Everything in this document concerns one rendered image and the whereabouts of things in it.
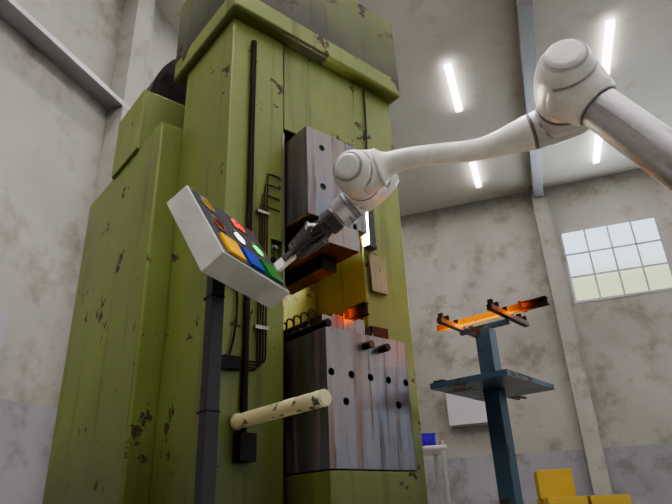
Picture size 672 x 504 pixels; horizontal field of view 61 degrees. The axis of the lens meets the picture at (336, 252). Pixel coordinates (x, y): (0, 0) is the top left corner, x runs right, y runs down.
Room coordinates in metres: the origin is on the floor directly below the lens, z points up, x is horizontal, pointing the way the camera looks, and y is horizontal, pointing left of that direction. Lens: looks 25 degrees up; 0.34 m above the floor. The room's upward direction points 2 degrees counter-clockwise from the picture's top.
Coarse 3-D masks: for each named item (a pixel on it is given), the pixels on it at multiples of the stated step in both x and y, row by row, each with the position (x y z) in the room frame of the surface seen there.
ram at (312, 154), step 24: (288, 144) 1.95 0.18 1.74; (312, 144) 1.88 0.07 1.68; (336, 144) 1.96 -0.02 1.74; (288, 168) 1.96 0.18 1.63; (312, 168) 1.88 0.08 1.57; (288, 192) 1.96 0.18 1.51; (312, 192) 1.87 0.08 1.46; (336, 192) 1.95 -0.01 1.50; (288, 216) 1.96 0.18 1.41; (312, 216) 1.89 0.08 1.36
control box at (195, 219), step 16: (192, 192) 1.37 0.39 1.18; (176, 208) 1.38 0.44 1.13; (192, 208) 1.36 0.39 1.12; (208, 208) 1.41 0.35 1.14; (192, 224) 1.36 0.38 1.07; (208, 224) 1.34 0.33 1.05; (224, 224) 1.45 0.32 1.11; (240, 224) 1.60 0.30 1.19; (192, 240) 1.35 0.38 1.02; (208, 240) 1.33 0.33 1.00; (256, 240) 1.65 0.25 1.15; (208, 256) 1.33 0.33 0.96; (224, 256) 1.33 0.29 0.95; (208, 272) 1.36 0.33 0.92; (224, 272) 1.39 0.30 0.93; (240, 272) 1.42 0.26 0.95; (256, 272) 1.45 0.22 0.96; (240, 288) 1.48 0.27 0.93; (256, 288) 1.52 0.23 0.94; (272, 288) 1.55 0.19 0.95; (272, 304) 1.63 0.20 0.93
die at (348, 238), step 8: (296, 232) 2.00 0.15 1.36; (344, 232) 1.97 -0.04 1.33; (352, 232) 2.00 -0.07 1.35; (288, 240) 2.04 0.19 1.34; (336, 240) 1.95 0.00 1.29; (344, 240) 1.97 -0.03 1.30; (352, 240) 2.00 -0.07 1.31; (288, 248) 2.04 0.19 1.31; (320, 248) 1.97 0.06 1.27; (328, 248) 1.98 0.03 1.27; (336, 248) 1.98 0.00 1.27; (344, 248) 1.98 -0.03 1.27; (352, 248) 2.00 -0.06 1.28; (312, 256) 2.04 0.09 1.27; (336, 256) 2.05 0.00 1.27; (344, 256) 2.06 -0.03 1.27; (296, 264) 2.12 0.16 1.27; (288, 272) 2.19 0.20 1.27
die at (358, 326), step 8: (312, 320) 1.93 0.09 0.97; (320, 320) 1.90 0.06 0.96; (336, 320) 1.93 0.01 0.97; (344, 320) 1.96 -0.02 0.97; (360, 320) 2.01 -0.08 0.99; (296, 328) 2.01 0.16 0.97; (336, 328) 1.93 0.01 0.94; (344, 328) 1.96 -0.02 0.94; (352, 328) 1.98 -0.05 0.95; (360, 328) 2.01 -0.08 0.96
